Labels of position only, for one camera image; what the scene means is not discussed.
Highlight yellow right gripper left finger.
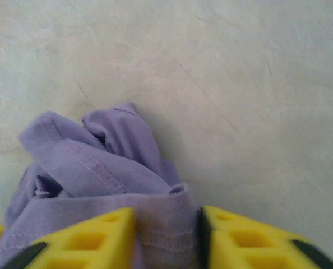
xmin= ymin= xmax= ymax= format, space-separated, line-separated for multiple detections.
xmin=3 ymin=207 xmax=137 ymax=269

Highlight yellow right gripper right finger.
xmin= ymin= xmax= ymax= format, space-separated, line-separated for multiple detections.
xmin=197 ymin=206 xmax=333 ymax=269

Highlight purple t-shirt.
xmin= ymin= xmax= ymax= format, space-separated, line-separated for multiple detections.
xmin=0 ymin=102 xmax=201 ymax=269

